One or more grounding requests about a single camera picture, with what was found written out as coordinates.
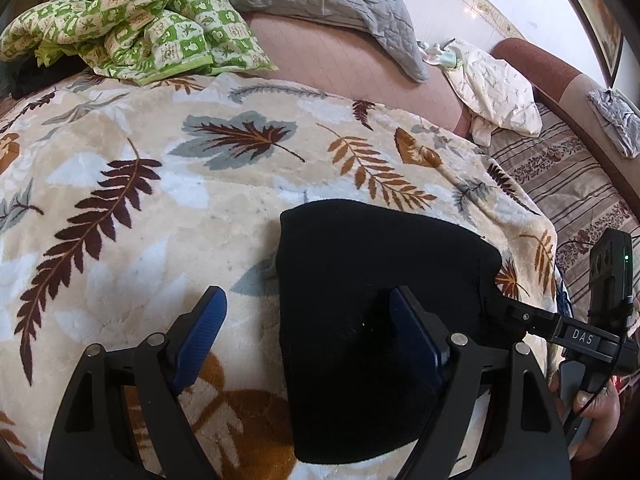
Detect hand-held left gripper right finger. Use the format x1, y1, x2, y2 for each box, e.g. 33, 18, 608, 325
389, 285, 573, 480

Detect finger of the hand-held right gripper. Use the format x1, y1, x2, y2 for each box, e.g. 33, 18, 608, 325
482, 289, 564, 345

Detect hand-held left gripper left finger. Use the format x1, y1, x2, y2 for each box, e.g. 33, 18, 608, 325
44, 285, 228, 480

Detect black pants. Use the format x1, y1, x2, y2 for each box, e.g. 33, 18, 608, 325
276, 199, 503, 465

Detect person's right hand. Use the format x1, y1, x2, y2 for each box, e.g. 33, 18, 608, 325
549, 369, 622, 462

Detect leaf print fleece blanket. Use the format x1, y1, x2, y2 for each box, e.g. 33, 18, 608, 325
0, 72, 568, 480

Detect striped floral pillow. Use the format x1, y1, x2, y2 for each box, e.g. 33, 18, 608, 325
487, 102, 640, 311

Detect grey crumpled cloth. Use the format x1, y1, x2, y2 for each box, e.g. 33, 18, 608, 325
587, 87, 640, 157

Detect cream patterned cloth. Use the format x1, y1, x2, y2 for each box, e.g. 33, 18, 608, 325
442, 37, 543, 148

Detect brown bed headboard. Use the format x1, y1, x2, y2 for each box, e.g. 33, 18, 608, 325
492, 37, 640, 196

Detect pink bed sheet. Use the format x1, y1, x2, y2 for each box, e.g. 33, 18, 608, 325
245, 12, 473, 136

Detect small white cloth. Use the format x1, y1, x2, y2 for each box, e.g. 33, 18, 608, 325
419, 40, 448, 66

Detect green checked quilt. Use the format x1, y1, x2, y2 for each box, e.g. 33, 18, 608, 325
0, 0, 278, 86

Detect framed wall picture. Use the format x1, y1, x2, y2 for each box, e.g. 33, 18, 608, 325
545, 0, 626, 86

